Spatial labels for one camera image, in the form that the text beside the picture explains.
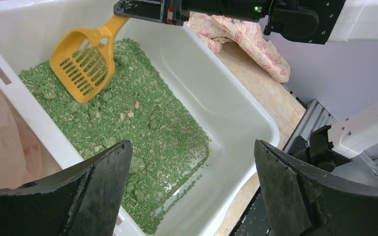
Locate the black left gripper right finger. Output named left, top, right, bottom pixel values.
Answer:
left=254, top=140, right=378, bottom=236

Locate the yellow plastic litter scoop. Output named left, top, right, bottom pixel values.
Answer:
left=49, top=15, right=128, bottom=103

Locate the yellow bin with pink bag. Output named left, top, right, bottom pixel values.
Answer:
left=0, top=63, right=63, bottom=193

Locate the green cat litter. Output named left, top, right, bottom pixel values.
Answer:
left=19, top=38, right=210, bottom=234

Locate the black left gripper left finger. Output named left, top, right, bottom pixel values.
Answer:
left=0, top=140, right=133, bottom=236

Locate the white plastic litter box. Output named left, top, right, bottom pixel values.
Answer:
left=0, top=0, right=279, bottom=236

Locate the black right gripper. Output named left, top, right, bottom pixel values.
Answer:
left=113, top=0, right=272, bottom=26

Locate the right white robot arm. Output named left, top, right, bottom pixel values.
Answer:
left=114, top=0, right=378, bottom=172

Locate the aluminium frame rail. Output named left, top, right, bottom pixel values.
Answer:
left=283, top=99, right=378, bottom=187

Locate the cream pink cartoon cloth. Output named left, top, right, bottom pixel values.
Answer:
left=187, top=12, right=290, bottom=83

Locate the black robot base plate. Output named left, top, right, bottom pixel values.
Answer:
left=229, top=187, right=272, bottom=236

